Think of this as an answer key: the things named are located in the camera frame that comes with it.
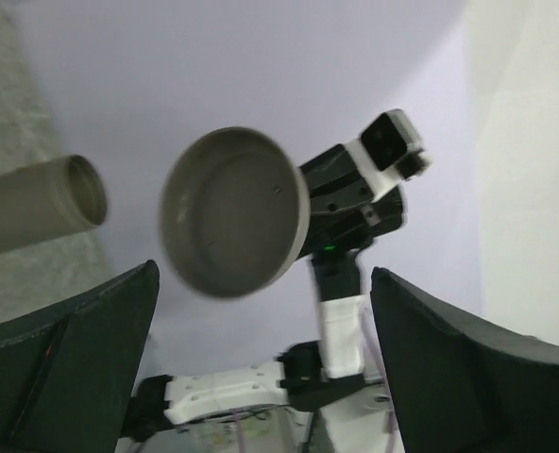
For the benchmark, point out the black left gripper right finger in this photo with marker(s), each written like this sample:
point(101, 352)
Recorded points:
point(460, 383)

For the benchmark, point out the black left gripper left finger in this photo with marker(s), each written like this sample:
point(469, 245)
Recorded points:
point(67, 370)

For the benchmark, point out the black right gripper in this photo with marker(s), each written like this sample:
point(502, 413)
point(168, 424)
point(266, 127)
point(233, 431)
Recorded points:
point(343, 212)

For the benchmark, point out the grey lid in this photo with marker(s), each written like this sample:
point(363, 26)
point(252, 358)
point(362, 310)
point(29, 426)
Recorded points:
point(234, 213)

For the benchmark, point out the grey metal cup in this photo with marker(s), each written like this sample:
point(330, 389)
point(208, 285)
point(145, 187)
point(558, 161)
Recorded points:
point(50, 200)

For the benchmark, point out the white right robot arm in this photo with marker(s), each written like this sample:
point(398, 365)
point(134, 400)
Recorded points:
point(306, 377)

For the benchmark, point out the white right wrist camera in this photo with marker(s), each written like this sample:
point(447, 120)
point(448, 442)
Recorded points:
point(389, 151)

